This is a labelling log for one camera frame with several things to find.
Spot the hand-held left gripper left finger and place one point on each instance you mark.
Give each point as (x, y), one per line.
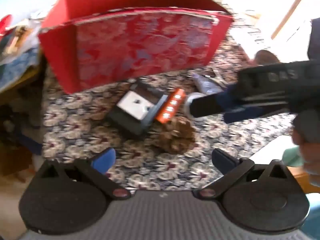
(105, 159)

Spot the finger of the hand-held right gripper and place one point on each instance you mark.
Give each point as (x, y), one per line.
(250, 113)
(207, 106)

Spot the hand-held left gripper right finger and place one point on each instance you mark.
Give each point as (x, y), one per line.
(222, 160)

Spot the white tape roll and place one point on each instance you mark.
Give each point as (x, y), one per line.
(190, 100)

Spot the orange bar with white squares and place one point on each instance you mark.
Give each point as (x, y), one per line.
(171, 105)

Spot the black bracket with white plate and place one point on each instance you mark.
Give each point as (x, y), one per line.
(130, 126)

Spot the brown pine cone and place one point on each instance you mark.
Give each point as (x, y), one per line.
(175, 136)

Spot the red cardboard box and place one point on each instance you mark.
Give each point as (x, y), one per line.
(140, 42)

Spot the person's right hand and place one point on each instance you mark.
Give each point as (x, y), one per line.
(311, 155)

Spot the mint green cloth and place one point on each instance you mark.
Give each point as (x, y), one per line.
(292, 158)

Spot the blue patterned cloth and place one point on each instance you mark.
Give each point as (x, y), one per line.
(15, 67)

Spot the red oval case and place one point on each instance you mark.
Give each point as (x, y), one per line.
(5, 25)

